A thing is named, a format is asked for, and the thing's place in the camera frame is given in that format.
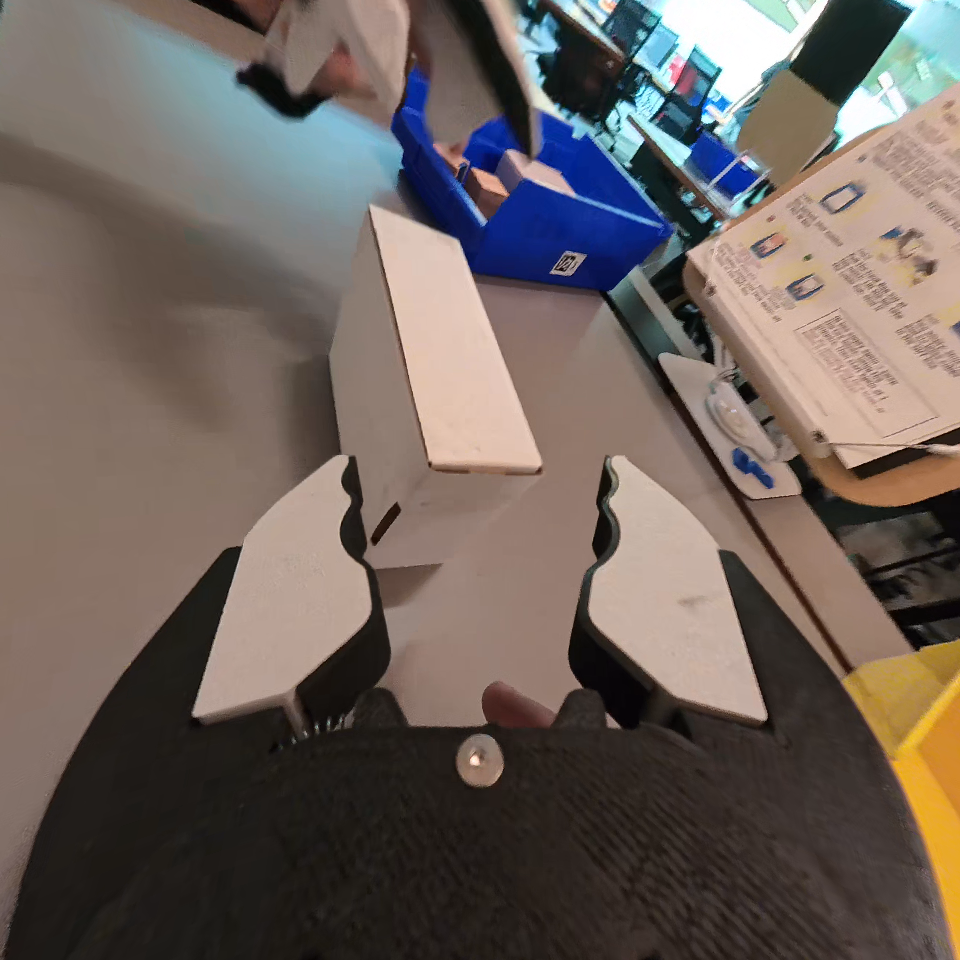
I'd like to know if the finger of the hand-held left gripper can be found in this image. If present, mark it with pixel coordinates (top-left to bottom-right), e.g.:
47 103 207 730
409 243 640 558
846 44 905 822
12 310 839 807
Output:
414 0 544 160

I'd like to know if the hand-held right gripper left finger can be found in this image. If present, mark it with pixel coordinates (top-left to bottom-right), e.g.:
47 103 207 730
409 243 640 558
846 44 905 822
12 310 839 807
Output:
192 453 393 732

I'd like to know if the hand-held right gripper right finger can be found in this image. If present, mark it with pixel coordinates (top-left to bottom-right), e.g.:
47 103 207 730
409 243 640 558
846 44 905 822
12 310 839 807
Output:
568 453 771 729

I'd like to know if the large blue plastic bin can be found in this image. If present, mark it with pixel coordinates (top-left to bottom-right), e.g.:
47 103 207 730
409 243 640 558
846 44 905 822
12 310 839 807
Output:
390 66 676 294

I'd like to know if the white cardboard box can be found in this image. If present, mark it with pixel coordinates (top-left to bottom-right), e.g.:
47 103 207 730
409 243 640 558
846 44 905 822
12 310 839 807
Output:
495 148 577 198
328 204 544 571

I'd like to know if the large yellow plastic bin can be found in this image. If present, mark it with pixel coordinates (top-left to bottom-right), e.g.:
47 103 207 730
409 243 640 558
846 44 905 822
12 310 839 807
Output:
842 639 960 960

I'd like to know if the brown cardboard small box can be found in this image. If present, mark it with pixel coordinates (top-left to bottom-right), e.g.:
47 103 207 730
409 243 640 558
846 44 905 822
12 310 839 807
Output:
466 168 511 220

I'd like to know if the person's left hand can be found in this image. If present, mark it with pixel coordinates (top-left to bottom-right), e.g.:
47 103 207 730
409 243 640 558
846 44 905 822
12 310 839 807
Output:
318 46 380 102

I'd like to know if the person's right hand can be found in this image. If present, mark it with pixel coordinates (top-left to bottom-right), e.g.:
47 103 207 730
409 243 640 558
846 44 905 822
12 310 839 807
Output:
482 682 558 730

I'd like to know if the black office chair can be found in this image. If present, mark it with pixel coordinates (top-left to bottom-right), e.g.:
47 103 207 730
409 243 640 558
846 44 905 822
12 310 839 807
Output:
652 45 725 144
592 0 665 84

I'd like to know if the white mounting plate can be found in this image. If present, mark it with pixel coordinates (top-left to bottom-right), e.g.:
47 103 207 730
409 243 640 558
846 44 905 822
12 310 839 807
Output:
657 352 804 502

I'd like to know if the instruction poster board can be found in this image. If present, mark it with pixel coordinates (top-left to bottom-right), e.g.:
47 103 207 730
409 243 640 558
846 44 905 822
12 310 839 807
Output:
681 82 960 510

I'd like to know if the small blue bin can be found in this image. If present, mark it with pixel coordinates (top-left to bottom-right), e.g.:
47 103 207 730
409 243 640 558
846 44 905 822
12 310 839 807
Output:
688 129 760 198

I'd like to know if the tan cardboard panel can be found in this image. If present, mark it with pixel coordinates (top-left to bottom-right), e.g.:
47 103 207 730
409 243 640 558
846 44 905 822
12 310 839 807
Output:
737 71 841 185

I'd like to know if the printed instruction sheet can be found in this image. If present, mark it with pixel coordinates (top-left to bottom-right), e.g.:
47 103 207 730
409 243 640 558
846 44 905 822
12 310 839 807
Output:
688 90 960 470

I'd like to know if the black acoustic panel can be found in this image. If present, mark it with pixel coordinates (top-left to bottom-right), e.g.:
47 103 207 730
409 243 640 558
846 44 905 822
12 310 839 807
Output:
791 0 915 108

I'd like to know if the white round mount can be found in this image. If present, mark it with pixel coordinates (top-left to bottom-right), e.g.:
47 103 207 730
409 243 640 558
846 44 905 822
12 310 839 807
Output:
705 375 774 451

